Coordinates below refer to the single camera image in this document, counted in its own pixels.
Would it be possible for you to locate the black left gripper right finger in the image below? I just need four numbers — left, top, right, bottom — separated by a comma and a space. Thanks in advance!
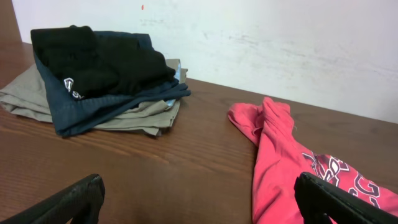
294, 172, 397, 224

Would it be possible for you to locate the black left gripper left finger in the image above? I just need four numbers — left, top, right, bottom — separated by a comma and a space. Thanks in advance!
2, 174, 105, 224

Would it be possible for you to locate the red printed t-shirt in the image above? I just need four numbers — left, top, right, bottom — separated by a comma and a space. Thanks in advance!
228, 97, 397, 223

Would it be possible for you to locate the navy blue folded garment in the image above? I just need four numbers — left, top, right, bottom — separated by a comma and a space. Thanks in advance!
30, 26, 191, 136

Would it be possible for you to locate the khaki folded garment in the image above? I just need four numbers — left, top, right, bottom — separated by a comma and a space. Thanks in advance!
1, 59, 191, 136

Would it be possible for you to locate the black folded garment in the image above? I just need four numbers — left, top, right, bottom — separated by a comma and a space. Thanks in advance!
30, 26, 175, 99

